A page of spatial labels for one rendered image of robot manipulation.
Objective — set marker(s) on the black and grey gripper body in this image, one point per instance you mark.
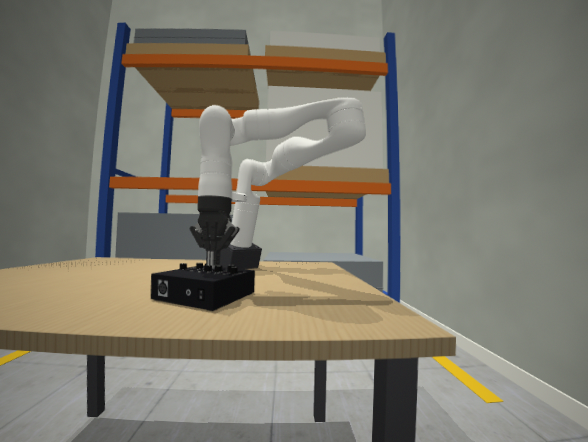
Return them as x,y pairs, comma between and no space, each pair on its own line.
215,208

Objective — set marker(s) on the black lighting desk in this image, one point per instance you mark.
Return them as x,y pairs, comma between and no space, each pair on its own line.
201,286

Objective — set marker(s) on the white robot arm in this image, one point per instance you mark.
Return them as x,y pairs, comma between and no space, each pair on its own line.
346,128

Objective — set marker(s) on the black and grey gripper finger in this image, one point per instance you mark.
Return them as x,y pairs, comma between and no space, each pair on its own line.
217,244
202,238

